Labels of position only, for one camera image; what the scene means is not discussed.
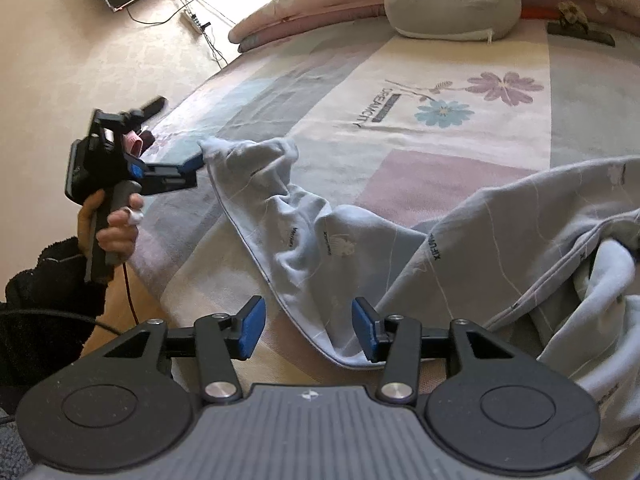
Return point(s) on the black clip with brown toy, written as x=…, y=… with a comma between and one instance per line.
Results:
x=573, y=23

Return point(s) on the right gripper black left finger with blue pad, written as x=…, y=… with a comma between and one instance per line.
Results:
x=136, y=367

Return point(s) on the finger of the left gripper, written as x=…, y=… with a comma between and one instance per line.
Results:
x=158, y=184
x=184, y=171

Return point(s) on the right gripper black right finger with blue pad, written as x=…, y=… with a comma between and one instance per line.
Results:
x=400, y=343

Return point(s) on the white power strip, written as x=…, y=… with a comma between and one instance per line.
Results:
x=190, y=18

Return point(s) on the light grey printed pants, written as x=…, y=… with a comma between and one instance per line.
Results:
x=561, y=247

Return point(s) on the pink folded cloth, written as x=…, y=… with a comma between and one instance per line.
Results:
x=135, y=144

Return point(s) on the person's left hand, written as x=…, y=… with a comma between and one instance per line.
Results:
x=119, y=237

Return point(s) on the black fuzzy sleeve forearm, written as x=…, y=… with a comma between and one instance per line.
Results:
x=46, y=319

